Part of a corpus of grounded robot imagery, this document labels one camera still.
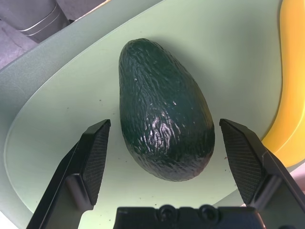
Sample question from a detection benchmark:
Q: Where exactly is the light green cutting board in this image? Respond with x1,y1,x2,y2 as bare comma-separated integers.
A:
0,0,296,229

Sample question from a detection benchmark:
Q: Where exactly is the dark green toy avocado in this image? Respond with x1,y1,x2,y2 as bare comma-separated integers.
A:
118,38,216,183

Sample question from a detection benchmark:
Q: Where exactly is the yellow toy banana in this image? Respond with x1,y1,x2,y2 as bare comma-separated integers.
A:
261,0,305,167

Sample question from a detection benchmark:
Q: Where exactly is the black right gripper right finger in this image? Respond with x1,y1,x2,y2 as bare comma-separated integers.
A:
219,118,305,229

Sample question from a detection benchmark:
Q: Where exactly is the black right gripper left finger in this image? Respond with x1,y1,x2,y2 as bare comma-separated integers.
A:
26,119,112,229

